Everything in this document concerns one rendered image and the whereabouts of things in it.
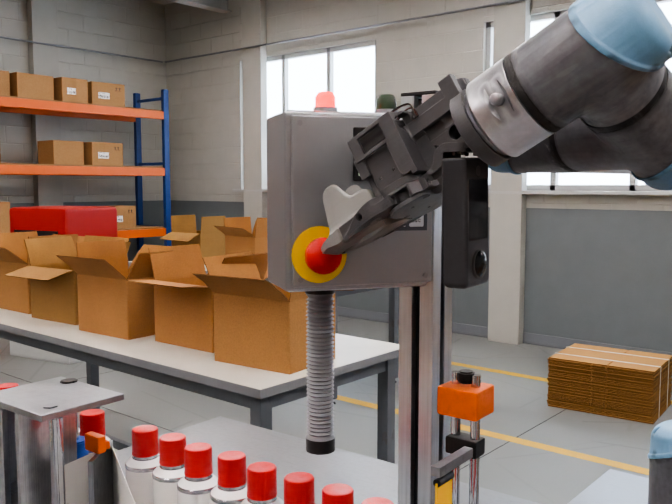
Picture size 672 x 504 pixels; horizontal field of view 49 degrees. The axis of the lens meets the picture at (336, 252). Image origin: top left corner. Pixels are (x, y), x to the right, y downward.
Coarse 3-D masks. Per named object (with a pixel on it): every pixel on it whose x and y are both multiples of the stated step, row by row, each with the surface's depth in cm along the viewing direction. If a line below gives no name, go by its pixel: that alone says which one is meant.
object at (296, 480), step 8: (296, 472) 81; (304, 472) 81; (288, 480) 78; (296, 480) 78; (304, 480) 78; (312, 480) 79; (288, 488) 78; (296, 488) 78; (304, 488) 78; (312, 488) 79; (288, 496) 78; (296, 496) 78; (304, 496) 78; (312, 496) 79
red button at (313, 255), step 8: (320, 240) 75; (312, 248) 75; (320, 248) 75; (312, 256) 75; (320, 256) 75; (328, 256) 75; (336, 256) 75; (312, 264) 75; (320, 264) 75; (328, 264) 75; (336, 264) 76; (320, 272) 75; (328, 272) 76
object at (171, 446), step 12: (168, 444) 90; (180, 444) 91; (168, 456) 91; (180, 456) 91; (156, 468) 92; (168, 468) 91; (180, 468) 91; (156, 480) 91; (168, 480) 90; (156, 492) 91; (168, 492) 90
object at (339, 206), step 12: (324, 192) 72; (336, 192) 71; (360, 192) 69; (372, 192) 68; (324, 204) 72; (336, 204) 71; (348, 204) 70; (360, 204) 69; (336, 216) 71; (348, 216) 70; (336, 228) 71; (372, 228) 69; (336, 240) 70; (348, 240) 69; (324, 252) 74; (336, 252) 72
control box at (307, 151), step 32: (288, 128) 76; (320, 128) 76; (352, 128) 77; (288, 160) 76; (320, 160) 76; (352, 160) 78; (288, 192) 76; (320, 192) 77; (288, 224) 77; (320, 224) 77; (288, 256) 77; (352, 256) 78; (384, 256) 80; (416, 256) 81; (288, 288) 77; (320, 288) 78; (352, 288) 80
